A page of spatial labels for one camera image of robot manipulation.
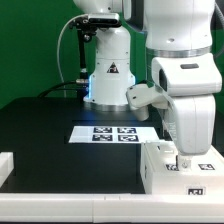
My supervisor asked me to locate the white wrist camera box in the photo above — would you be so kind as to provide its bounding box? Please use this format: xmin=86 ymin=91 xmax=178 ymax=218
xmin=126 ymin=84 xmax=168 ymax=121

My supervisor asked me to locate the white cabinet body box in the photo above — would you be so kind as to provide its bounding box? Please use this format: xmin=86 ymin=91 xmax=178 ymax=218
xmin=140 ymin=142 xmax=224 ymax=195

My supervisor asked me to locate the black base cable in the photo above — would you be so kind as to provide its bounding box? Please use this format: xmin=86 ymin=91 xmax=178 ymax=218
xmin=38 ymin=81 xmax=88 ymax=99

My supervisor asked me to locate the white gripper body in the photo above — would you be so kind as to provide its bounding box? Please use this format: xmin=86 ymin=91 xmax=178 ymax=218
xmin=152 ymin=53 xmax=222 ymax=156

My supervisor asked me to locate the grey camera cable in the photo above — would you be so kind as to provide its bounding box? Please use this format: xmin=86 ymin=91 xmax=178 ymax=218
xmin=56 ymin=14 xmax=88 ymax=84

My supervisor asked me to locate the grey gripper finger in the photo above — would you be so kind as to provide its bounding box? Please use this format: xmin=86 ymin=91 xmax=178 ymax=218
xmin=176 ymin=154 xmax=191 ymax=171

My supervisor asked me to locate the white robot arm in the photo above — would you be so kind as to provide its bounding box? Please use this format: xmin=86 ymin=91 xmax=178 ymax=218
xmin=122 ymin=0 xmax=222 ymax=171

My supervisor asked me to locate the white door panel with knob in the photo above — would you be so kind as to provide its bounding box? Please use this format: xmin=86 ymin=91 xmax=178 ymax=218
xmin=145 ymin=141 xmax=178 ymax=172

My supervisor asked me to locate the white marker sheet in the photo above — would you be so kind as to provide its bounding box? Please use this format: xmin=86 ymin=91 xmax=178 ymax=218
xmin=69 ymin=126 xmax=159 ymax=144

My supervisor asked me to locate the white cabinet door panel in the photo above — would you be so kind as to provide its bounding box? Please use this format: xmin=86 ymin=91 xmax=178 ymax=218
xmin=186 ymin=146 xmax=224 ymax=174

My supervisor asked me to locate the black camera on stand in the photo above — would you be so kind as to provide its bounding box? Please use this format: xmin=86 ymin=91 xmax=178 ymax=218
xmin=69 ymin=13 xmax=121 ymax=99

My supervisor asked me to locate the white front fence rail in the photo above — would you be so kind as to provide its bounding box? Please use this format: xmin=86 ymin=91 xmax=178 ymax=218
xmin=0 ymin=194 xmax=224 ymax=224

